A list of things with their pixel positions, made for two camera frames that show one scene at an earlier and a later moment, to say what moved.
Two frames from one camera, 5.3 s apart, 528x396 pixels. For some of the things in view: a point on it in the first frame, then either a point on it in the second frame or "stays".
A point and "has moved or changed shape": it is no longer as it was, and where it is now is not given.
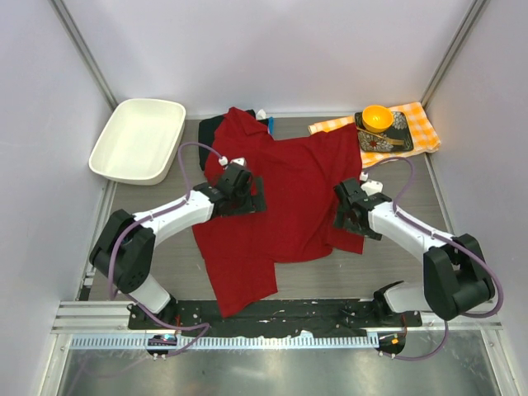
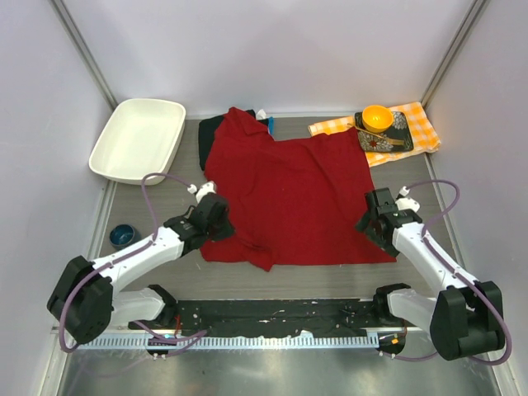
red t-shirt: (302, 175) has moved or changed shape
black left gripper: (254, 203) to (227, 231)
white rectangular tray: (141, 142) stays
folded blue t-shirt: (271, 124) stays
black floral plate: (399, 129) stays
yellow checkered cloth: (424, 136) stays
